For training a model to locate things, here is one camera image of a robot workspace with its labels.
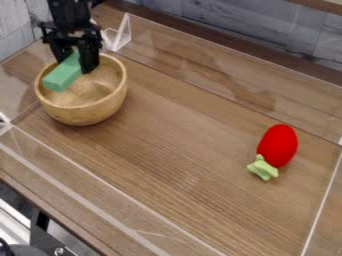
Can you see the clear acrylic enclosure walls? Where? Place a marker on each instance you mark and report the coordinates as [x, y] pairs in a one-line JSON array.
[[152, 183]]

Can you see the black table frame leg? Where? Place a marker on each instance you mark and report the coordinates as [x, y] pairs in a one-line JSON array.
[[52, 239]]

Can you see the clear acrylic corner bracket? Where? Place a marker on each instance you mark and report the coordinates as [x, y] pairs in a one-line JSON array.
[[116, 38]]

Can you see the brown wooden bowl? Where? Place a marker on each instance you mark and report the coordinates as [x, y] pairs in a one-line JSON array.
[[93, 97]]

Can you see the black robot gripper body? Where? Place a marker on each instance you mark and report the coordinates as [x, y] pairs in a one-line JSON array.
[[71, 18]]

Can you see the red plush strawberry toy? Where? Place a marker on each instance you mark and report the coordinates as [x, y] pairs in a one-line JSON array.
[[275, 151]]

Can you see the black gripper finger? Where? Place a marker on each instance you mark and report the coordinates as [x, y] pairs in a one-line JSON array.
[[88, 58], [61, 50]]

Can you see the green rectangular block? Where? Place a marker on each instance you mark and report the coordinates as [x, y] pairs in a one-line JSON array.
[[63, 75]]

